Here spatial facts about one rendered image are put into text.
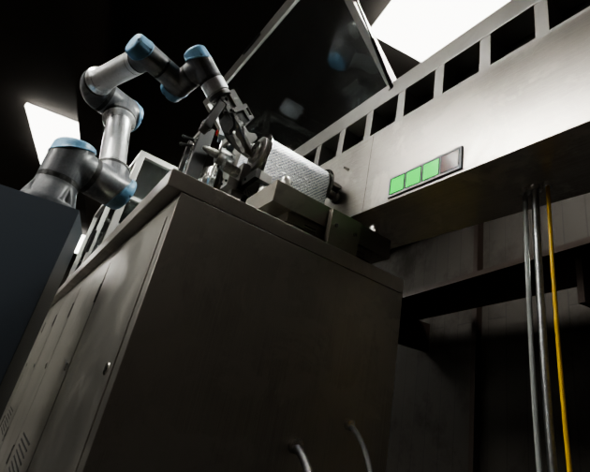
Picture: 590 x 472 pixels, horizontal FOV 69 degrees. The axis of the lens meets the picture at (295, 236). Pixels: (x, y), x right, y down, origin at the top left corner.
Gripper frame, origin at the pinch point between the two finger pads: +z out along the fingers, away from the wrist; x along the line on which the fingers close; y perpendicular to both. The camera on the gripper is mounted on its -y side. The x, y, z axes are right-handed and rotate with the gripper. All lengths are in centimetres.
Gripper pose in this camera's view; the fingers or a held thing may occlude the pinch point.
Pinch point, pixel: (245, 154)
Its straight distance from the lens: 136.8
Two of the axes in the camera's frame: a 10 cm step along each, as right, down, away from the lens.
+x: -5.7, 2.3, 7.9
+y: 6.6, -4.4, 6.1
